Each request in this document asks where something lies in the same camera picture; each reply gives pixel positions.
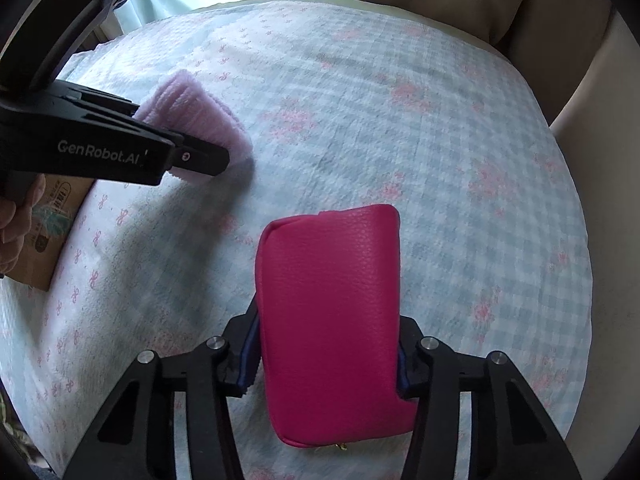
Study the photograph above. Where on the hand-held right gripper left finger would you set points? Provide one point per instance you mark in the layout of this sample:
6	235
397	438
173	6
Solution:
250	355

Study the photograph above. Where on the magenta leather pouch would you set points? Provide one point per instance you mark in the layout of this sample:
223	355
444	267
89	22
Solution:
330	310

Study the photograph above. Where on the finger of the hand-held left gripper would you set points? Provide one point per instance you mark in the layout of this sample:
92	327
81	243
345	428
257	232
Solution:
100	100
205	160

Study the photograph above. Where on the person's left hand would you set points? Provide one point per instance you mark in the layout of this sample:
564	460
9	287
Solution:
17	230

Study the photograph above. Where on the patterned cardboard box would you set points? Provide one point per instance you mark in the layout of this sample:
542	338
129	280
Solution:
52	240

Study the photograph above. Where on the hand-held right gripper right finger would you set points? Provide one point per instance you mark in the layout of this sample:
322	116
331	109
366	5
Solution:
410	360

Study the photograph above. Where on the light pink towel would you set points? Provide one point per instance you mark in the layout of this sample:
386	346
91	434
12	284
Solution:
195	110

